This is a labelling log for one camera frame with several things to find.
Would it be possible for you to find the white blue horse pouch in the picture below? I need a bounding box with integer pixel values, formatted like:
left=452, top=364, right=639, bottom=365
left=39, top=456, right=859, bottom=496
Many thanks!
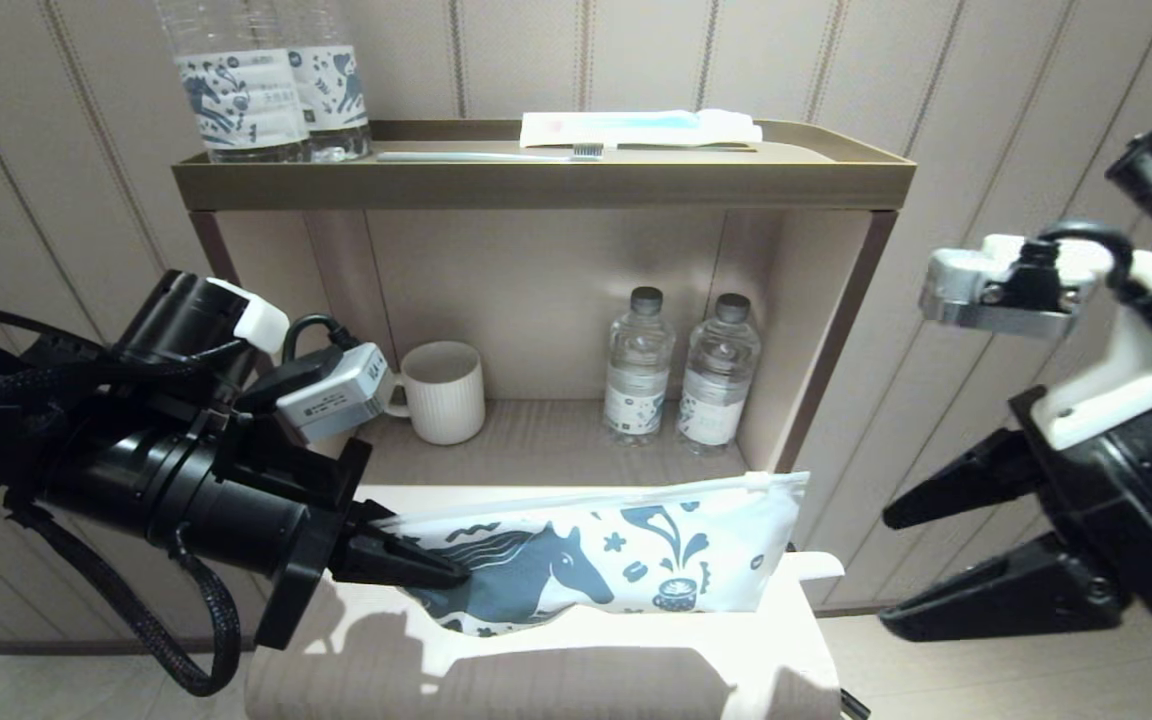
left=373, top=470, right=810, bottom=638

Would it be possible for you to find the white ribbed ceramic mug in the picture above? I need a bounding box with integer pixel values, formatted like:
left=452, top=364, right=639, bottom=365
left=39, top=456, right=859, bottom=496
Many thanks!
left=381, top=341, right=486, bottom=446

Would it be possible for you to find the beige wooden shelf cabinet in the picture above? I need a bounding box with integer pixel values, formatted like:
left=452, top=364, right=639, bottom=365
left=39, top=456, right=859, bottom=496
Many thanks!
left=188, top=208, right=899, bottom=501

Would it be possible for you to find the small clear water bottle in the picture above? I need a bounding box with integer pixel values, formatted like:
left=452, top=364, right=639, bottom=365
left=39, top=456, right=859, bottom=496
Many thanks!
left=604, top=287, right=675, bottom=447
left=677, top=293, right=762, bottom=457

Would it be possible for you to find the pale blue toothbrush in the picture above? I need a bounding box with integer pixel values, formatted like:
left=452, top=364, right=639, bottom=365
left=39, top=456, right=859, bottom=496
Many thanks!
left=376, top=143, right=605, bottom=163

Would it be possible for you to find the large clear water bottle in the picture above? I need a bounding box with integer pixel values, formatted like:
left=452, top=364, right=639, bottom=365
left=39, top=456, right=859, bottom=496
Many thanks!
left=281, top=0, right=373, bottom=163
left=154, top=0, right=312, bottom=164

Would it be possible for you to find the white blue toothpaste packet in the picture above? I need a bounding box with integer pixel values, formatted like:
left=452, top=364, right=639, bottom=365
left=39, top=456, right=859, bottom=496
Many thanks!
left=520, top=109, right=763, bottom=151

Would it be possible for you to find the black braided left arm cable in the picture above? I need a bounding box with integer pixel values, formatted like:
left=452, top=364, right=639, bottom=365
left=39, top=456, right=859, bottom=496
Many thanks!
left=6, top=490, right=242, bottom=698

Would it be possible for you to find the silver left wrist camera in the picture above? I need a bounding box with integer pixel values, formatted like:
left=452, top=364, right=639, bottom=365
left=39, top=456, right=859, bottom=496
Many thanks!
left=276, top=342, right=395, bottom=445

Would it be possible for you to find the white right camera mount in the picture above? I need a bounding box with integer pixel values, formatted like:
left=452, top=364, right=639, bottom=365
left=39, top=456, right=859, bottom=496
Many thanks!
left=976, top=235, right=1152, bottom=451

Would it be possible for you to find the black left camera cable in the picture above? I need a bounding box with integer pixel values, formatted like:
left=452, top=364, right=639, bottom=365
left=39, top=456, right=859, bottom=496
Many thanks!
left=281, top=315, right=347, bottom=361

